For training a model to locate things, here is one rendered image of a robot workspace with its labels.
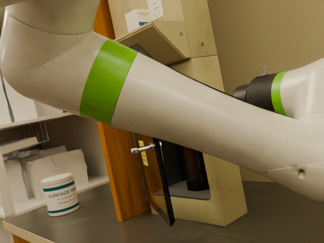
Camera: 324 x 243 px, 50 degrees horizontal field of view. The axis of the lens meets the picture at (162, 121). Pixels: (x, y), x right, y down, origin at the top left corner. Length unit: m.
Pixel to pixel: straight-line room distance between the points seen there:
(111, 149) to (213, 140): 0.75
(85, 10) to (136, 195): 0.89
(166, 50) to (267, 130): 0.51
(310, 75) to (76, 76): 0.35
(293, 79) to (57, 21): 0.38
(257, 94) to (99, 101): 0.30
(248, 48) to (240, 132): 0.90
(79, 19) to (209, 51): 0.61
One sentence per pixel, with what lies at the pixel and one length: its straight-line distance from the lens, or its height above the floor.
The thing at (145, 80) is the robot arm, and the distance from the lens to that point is 0.45.
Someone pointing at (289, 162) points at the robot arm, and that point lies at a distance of 0.50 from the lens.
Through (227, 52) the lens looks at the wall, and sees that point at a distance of 1.41.
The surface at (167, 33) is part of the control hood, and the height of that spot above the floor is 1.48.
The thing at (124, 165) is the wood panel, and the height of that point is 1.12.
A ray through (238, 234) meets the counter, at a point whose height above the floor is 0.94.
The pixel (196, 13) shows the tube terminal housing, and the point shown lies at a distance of 1.01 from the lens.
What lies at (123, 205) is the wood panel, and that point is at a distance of 1.22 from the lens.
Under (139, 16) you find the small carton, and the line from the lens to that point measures 0.98.
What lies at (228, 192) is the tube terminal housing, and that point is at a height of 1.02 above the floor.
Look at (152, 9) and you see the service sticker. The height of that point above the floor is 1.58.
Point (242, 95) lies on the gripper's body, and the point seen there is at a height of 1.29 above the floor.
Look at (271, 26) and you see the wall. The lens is 1.30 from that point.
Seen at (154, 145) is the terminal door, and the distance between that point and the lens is 0.87.
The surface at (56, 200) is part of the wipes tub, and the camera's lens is 1.50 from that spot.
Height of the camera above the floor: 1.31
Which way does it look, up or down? 3 degrees down
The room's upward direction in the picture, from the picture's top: 12 degrees counter-clockwise
